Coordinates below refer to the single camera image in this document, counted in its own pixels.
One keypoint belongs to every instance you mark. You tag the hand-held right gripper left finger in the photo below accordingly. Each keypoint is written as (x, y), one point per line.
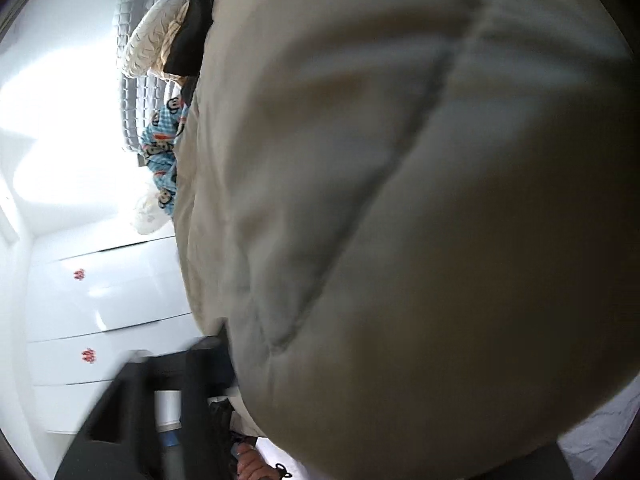
(195, 410)

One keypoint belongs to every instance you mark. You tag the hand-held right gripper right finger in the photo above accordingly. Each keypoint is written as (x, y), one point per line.
(547, 462)

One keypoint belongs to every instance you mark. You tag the beige puffer jacket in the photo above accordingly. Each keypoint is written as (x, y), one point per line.
(400, 210)

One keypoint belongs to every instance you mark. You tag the person's left hand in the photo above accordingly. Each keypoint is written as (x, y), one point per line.
(255, 466)

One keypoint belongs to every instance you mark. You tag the lavender bed blanket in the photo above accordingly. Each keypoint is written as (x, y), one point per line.
(597, 430)

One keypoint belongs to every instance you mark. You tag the red wardrobe sticker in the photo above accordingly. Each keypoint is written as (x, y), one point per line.
(79, 274)
(88, 355)

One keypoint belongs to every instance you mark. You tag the white wardrobe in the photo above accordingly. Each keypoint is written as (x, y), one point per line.
(115, 305)

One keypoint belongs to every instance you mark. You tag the blue monkey print garment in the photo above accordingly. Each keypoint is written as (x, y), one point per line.
(162, 155)

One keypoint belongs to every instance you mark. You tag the cream quilted pillow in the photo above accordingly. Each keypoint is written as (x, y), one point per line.
(152, 35)

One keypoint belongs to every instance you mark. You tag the black folded garment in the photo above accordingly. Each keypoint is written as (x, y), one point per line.
(197, 20)

